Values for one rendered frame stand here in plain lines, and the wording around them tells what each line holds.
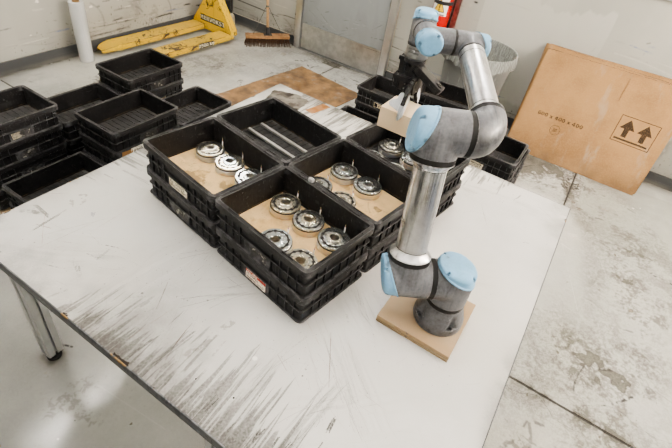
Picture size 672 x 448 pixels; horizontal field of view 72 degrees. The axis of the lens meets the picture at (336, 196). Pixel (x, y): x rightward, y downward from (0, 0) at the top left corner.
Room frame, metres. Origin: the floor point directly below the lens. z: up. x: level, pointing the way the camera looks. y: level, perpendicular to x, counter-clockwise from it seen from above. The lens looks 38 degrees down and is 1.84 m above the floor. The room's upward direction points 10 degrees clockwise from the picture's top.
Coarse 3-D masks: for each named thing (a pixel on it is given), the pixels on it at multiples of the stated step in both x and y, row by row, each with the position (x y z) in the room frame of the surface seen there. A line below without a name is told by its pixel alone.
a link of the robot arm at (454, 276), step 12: (444, 252) 0.97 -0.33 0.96; (456, 252) 0.98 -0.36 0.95; (432, 264) 0.92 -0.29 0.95; (444, 264) 0.91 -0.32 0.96; (456, 264) 0.93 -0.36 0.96; (468, 264) 0.94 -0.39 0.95; (444, 276) 0.89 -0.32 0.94; (456, 276) 0.88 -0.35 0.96; (468, 276) 0.89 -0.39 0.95; (432, 288) 0.87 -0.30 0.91; (444, 288) 0.87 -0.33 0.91; (456, 288) 0.87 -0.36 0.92; (468, 288) 0.88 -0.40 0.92; (432, 300) 0.89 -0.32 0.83; (444, 300) 0.87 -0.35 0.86; (456, 300) 0.87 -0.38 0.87
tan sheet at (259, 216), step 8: (256, 208) 1.16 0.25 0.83; (264, 208) 1.16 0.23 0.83; (304, 208) 1.20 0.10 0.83; (248, 216) 1.11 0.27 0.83; (256, 216) 1.12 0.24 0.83; (264, 216) 1.12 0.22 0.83; (272, 216) 1.13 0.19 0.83; (256, 224) 1.08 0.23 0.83; (264, 224) 1.09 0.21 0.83; (272, 224) 1.09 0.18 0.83; (280, 224) 1.10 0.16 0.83; (288, 224) 1.11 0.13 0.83; (296, 240) 1.04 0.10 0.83; (304, 240) 1.05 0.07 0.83; (312, 240) 1.05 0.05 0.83; (296, 248) 1.01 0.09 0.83; (304, 248) 1.01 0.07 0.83; (312, 248) 1.02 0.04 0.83; (320, 256) 0.99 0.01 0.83
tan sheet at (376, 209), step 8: (360, 176) 1.44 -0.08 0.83; (336, 184) 1.37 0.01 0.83; (352, 184) 1.38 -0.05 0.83; (352, 192) 1.33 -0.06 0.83; (384, 192) 1.37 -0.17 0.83; (360, 200) 1.30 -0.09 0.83; (376, 200) 1.31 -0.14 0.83; (384, 200) 1.32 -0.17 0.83; (392, 200) 1.33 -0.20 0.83; (360, 208) 1.25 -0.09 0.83; (368, 208) 1.26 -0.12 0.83; (376, 208) 1.27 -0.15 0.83; (384, 208) 1.28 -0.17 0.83; (392, 208) 1.28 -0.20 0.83; (376, 216) 1.22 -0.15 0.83
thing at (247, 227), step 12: (288, 168) 1.27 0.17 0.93; (252, 180) 1.17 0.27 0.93; (228, 192) 1.09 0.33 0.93; (324, 192) 1.18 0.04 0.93; (216, 204) 1.04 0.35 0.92; (228, 216) 1.01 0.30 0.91; (240, 216) 0.99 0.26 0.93; (360, 216) 1.09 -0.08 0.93; (252, 228) 0.95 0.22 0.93; (372, 228) 1.04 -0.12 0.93; (264, 240) 0.92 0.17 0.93; (360, 240) 1.00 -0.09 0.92; (276, 252) 0.88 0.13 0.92; (336, 252) 0.92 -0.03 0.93; (288, 264) 0.86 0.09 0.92; (324, 264) 0.87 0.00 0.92; (300, 276) 0.83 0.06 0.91; (312, 276) 0.83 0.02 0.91
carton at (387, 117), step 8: (384, 104) 1.48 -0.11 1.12; (408, 104) 1.52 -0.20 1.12; (416, 104) 1.53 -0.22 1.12; (384, 112) 1.46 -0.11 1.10; (392, 112) 1.45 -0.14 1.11; (408, 112) 1.45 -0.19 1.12; (384, 120) 1.45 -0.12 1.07; (392, 120) 1.44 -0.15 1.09; (400, 120) 1.43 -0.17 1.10; (408, 120) 1.42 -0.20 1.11; (392, 128) 1.44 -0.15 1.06; (400, 128) 1.43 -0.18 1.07
